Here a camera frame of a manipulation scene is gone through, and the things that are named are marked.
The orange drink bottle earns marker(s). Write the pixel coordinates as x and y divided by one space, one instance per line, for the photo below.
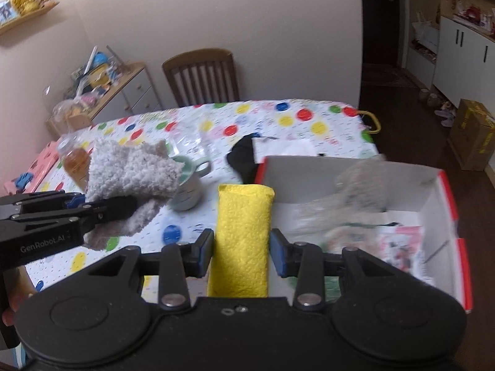
75 162

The white base cabinets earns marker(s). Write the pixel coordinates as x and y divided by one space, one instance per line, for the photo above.
464 58

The wooden wall shelf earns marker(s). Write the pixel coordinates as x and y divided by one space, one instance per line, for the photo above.
34 12

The green ceramic mug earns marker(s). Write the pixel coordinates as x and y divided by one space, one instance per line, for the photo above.
191 193

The grey fluffy cloth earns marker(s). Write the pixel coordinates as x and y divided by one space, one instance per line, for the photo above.
131 170

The brown cardboard box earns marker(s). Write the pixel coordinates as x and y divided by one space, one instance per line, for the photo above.
471 135

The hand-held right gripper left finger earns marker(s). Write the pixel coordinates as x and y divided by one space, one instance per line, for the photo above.
205 253

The yellow toy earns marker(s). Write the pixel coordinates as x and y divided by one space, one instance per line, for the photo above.
98 75

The panda print snack packet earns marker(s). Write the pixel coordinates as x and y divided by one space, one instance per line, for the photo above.
402 247

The small photo frame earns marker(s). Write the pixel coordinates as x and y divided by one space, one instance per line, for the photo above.
7 11

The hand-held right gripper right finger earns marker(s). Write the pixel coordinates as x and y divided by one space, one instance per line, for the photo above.
278 253

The patterned door mat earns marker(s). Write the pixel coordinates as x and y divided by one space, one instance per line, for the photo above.
386 81

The festive print gift bag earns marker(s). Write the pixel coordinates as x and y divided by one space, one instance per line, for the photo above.
331 286

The red cardboard box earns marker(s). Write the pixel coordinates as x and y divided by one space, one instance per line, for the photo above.
309 181

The dark door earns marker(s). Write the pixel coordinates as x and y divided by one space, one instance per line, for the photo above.
381 15

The plastic bag of snacks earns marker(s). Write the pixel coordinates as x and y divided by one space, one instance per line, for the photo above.
69 112

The blue hair clip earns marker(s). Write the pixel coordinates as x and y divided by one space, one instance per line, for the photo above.
23 181

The white tote bag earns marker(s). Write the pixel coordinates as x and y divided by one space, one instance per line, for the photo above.
425 34

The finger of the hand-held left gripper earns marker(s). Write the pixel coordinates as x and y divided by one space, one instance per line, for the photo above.
75 201
116 206

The red bag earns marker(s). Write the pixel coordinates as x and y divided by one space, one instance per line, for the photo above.
471 14

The black sock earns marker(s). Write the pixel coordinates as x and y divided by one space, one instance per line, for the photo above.
241 158

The clear plastic bag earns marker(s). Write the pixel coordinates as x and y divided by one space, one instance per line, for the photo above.
359 185
189 141

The wooden chair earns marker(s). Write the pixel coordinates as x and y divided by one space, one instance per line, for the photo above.
201 56

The pink box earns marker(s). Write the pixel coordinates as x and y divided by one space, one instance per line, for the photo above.
38 166

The wooden side cabinet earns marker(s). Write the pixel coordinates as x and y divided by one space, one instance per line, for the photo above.
135 89

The polka dot tablecloth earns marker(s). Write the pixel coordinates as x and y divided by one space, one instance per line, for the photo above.
270 119

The green and yellow sponge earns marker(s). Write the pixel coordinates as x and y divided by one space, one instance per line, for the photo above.
241 239

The person's left hand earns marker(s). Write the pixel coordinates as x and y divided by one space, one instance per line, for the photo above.
19 284

